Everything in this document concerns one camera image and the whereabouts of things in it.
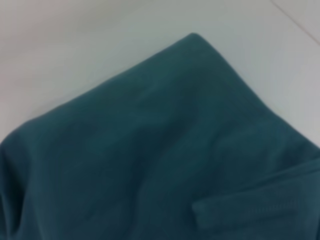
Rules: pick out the teal t-shirt with pink print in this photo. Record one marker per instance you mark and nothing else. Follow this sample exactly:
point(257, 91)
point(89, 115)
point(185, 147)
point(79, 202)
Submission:
point(150, 150)

